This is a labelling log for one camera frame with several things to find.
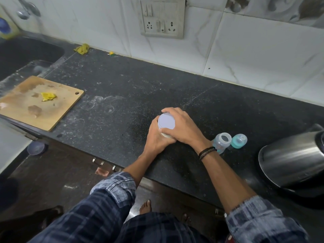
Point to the blue plaid shirt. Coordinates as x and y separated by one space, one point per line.
114 187

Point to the person's left hand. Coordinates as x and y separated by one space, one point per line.
154 144

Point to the clear blue round lid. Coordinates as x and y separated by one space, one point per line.
36 148

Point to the clear baby bottle teal print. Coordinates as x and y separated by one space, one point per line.
222 141

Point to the person's right forearm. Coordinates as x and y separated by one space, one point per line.
225 182

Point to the teal baby bottle cap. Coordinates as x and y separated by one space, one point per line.
238 141

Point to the person's right hand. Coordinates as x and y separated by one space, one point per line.
187 131

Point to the white appliance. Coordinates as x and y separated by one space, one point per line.
10 146

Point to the yellow peel scrap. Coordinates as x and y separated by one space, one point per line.
48 96

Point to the crumpled yellow cloth scrap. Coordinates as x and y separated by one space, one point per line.
82 49

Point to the black wrist bands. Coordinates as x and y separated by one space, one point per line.
207 152

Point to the black kitchen sink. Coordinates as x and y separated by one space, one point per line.
22 55

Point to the lavender round jar lid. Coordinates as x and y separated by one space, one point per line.
165 121

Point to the person's left foot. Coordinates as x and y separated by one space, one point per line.
145 207

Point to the metal wall tap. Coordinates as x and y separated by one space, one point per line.
24 13

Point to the steel black electric kettle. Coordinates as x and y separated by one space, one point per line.
291 159

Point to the person's right foot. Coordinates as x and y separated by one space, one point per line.
185 218

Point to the person's left forearm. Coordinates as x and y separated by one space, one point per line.
138 169

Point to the grey wall switch socket plate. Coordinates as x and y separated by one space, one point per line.
162 17

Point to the wooden cutting board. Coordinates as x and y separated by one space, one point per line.
30 106

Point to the glass jar of white powder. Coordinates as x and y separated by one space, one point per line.
165 135

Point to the person's foot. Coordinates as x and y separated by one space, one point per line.
145 207
185 218

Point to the yellow blue soap bottle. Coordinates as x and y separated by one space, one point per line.
5 27

